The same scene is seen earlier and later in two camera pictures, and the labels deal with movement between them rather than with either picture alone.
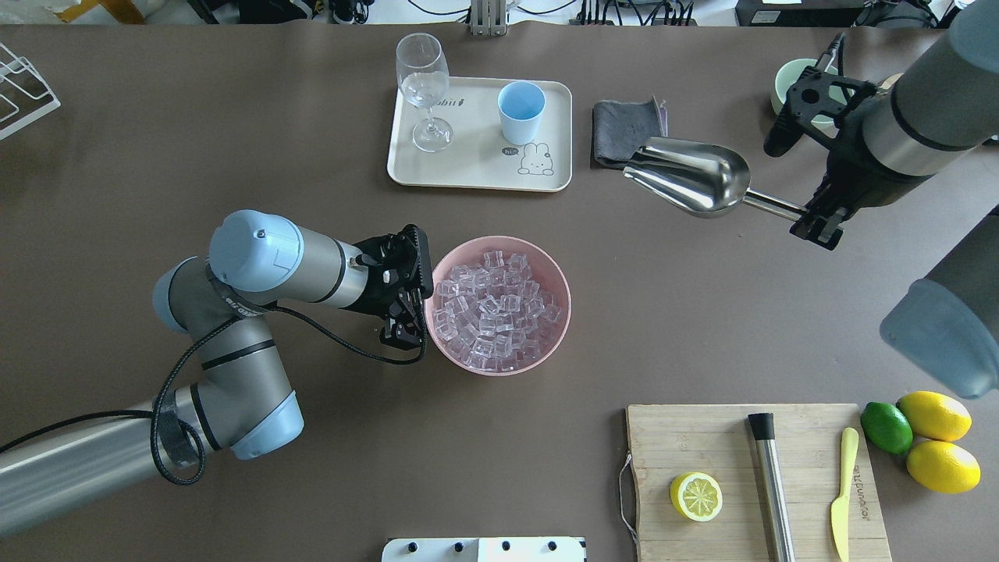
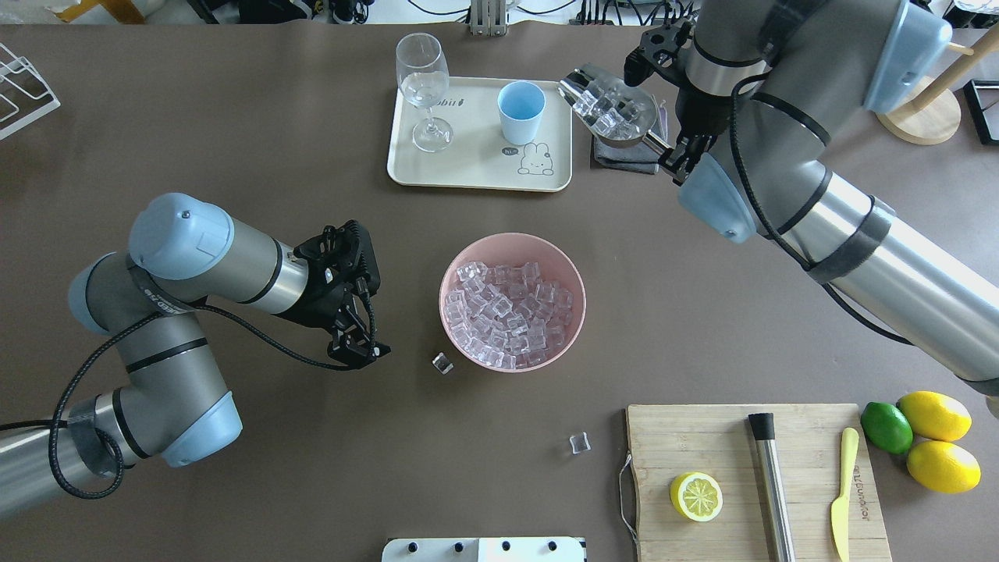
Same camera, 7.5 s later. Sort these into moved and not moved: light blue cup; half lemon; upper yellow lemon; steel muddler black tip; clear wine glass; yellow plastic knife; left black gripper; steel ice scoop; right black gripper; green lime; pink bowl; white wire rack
Moved: left black gripper; right black gripper; pink bowl; steel ice scoop
Not moved: light blue cup; green lime; half lemon; upper yellow lemon; white wire rack; steel muddler black tip; clear wine glass; yellow plastic knife
